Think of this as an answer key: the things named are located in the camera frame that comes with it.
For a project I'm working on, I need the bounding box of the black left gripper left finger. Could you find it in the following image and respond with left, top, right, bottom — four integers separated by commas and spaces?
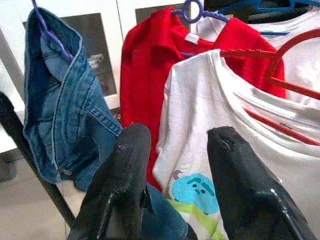
67, 123, 155, 240

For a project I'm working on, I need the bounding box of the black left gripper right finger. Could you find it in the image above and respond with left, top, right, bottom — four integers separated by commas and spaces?
206, 126, 318, 240

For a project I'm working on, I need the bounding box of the red plastic hanger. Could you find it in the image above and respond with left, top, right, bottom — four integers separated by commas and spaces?
219, 31, 320, 147

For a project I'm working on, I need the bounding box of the thin purple hanger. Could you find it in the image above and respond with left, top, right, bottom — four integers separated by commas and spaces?
31, 0, 75, 62

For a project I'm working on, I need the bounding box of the blue plastic hanger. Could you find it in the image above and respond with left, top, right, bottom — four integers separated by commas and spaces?
217, 0, 320, 36

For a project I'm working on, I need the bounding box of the blue denim garment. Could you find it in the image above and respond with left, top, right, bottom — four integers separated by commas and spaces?
23, 7, 198, 240

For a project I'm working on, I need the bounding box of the white monster print t-shirt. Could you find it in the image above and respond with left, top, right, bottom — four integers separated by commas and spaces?
152, 49, 320, 240

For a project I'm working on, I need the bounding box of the black clothes rack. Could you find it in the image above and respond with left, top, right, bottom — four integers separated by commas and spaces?
0, 91, 77, 230

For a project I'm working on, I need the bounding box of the red polo shirt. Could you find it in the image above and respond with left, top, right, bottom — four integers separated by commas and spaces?
119, 6, 288, 193

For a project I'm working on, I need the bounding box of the white framed glass door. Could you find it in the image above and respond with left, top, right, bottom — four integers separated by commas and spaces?
0, 0, 206, 161

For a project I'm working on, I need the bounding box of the plain white t-shirt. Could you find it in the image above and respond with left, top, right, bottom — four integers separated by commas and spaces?
246, 9, 320, 106

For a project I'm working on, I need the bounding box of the purple hanger with ring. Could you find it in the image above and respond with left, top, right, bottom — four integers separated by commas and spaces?
171, 0, 231, 58

